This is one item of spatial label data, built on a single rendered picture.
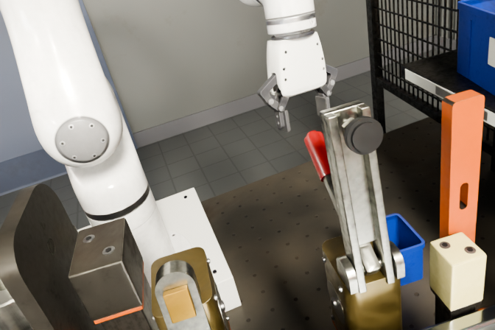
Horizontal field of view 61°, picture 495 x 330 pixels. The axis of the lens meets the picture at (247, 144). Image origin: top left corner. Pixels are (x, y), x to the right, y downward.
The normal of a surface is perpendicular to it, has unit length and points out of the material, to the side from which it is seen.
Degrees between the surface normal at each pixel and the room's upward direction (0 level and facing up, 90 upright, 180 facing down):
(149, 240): 94
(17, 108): 90
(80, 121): 76
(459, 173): 90
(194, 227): 4
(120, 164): 34
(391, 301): 90
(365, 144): 81
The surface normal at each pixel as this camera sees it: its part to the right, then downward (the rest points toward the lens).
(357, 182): 0.18, 0.29
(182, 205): -0.18, -0.83
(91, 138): 0.49, 0.29
